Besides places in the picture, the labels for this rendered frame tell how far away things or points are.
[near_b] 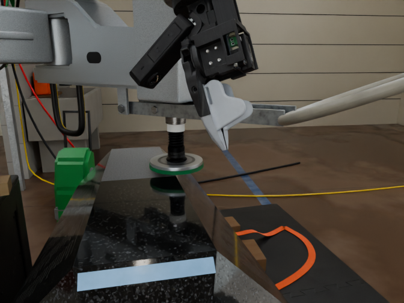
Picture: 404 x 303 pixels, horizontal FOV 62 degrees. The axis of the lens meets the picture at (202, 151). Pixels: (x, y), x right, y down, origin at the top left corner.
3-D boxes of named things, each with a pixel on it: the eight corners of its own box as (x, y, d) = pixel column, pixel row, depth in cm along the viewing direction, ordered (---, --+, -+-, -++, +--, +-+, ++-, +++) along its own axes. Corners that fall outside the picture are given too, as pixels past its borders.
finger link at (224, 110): (251, 142, 41) (233, 70, 42) (208, 153, 44) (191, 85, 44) (258, 141, 44) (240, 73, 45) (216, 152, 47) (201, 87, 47)
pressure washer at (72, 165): (67, 208, 298) (55, 110, 275) (107, 208, 298) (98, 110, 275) (49, 228, 264) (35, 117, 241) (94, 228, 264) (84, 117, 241)
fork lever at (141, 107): (114, 114, 137) (113, 101, 136) (146, 108, 152) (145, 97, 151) (279, 128, 101) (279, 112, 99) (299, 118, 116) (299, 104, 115)
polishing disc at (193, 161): (162, 174, 124) (162, 171, 123) (142, 159, 141) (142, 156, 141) (212, 165, 134) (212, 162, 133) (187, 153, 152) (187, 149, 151)
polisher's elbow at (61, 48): (52, 65, 148) (47, 17, 143) (34, 64, 161) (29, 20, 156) (92, 64, 162) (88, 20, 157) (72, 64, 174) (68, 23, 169)
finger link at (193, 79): (205, 113, 42) (189, 45, 42) (195, 116, 43) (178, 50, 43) (219, 115, 46) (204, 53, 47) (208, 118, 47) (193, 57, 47)
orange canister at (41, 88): (30, 98, 381) (26, 68, 373) (44, 94, 429) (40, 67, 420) (51, 98, 385) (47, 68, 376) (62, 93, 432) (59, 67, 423)
